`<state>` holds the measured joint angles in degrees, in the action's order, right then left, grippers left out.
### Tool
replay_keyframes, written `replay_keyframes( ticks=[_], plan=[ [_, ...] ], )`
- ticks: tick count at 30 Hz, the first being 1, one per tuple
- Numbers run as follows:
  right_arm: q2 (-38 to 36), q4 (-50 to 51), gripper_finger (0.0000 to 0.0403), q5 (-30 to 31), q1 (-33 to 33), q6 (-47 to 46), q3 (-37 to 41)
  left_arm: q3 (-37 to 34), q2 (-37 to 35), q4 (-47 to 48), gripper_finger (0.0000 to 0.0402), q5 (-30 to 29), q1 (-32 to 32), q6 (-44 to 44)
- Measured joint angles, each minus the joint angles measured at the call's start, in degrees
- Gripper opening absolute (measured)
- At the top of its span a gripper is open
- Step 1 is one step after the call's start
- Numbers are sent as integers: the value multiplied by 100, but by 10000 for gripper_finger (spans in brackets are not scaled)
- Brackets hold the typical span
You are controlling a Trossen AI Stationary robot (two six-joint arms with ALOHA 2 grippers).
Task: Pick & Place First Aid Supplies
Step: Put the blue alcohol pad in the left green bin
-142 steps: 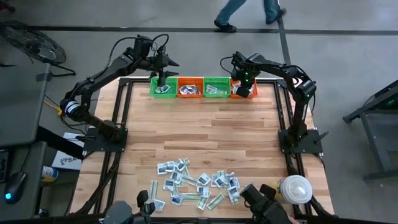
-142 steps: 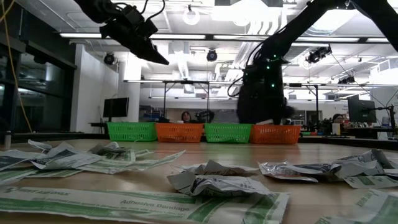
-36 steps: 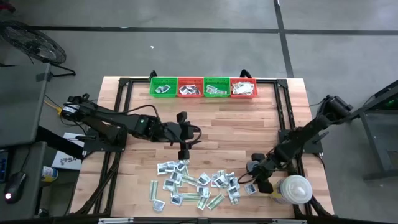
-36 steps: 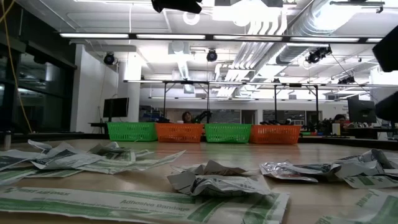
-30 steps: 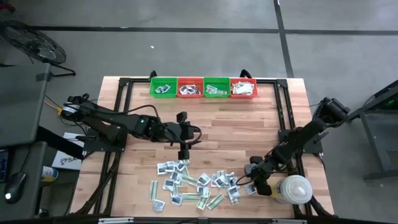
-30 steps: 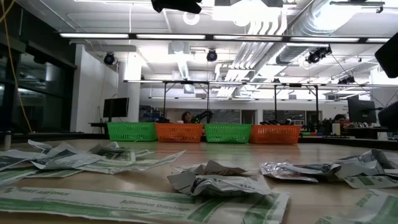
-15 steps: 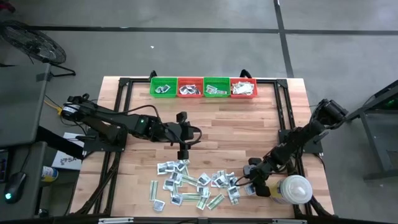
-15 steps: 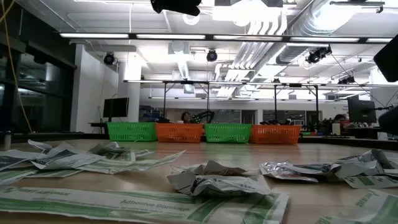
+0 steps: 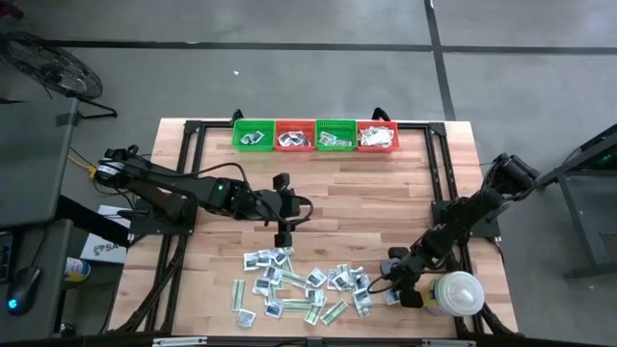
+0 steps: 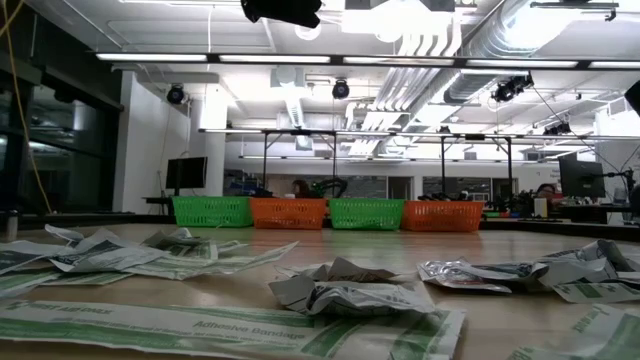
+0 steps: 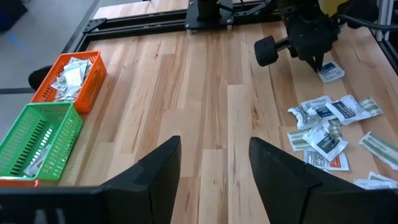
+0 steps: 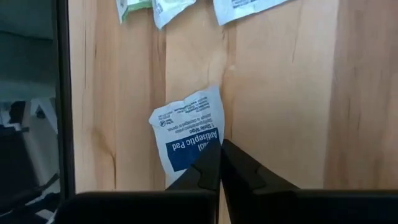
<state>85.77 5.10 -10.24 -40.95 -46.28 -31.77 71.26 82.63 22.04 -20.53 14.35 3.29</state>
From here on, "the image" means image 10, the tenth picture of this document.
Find round pendant lamp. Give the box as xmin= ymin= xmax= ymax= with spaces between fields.
xmin=293 ymin=23 xmax=323 ymax=41

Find long ceiling light strip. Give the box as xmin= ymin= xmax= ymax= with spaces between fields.
xmin=342 ymin=55 xmax=454 ymax=66
xmin=94 ymin=53 xmax=209 ymax=63
xmin=464 ymin=58 xmax=579 ymax=69
xmin=218 ymin=54 xmax=332 ymax=64
xmin=588 ymin=60 xmax=640 ymax=70

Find person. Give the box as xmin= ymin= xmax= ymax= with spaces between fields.
xmin=291 ymin=178 xmax=312 ymax=200
xmin=533 ymin=182 xmax=560 ymax=207

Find black monitor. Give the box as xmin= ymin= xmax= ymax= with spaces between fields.
xmin=558 ymin=152 xmax=607 ymax=199
xmin=165 ymin=156 xmax=209 ymax=190

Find orange plastic basket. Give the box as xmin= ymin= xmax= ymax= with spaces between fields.
xmin=249 ymin=197 xmax=329 ymax=231
xmin=401 ymin=200 xmax=486 ymax=233

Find green plastic basket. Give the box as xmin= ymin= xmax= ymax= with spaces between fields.
xmin=172 ymin=195 xmax=254 ymax=229
xmin=328 ymin=198 xmax=406 ymax=231

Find dark side desk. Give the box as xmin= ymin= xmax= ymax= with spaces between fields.
xmin=142 ymin=195 xmax=175 ymax=216

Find green striped bandage wrapper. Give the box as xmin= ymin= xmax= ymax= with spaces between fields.
xmin=124 ymin=241 xmax=300 ymax=281
xmin=167 ymin=240 xmax=220 ymax=261
xmin=552 ymin=281 xmax=640 ymax=305
xmin=507 ymin=302 xmax=640 ymax=360
xmin=0 ymin=298 xmax=466 ymax=360
xmin=0 ymin=269 xmax=134 ymax=301

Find grey cup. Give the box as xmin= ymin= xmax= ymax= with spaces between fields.
xmin=4 ymin=209 xmax=20 ymax=241

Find black background rig frame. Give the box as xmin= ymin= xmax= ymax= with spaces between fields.
xmin=439 ymin=133 xmax=514 ymax=201
xmin=259 ymin=128 xmax=341 ymax=199

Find silver ventilation duct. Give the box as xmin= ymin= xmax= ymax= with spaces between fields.
xmin=374 ymin=0 xmax=551 ymax=119

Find yellow hanging cable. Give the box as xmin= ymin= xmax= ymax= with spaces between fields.
xmin=0 ymin=0 xmax=54 ymax=215

